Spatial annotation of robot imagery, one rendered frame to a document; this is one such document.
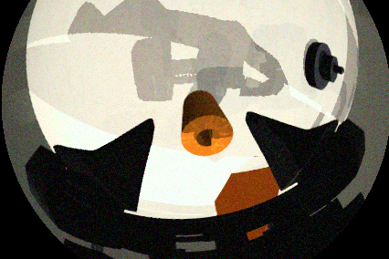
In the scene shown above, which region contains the orange tapered knob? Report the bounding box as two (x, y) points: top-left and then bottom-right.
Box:
(181, 90), (233, 155)

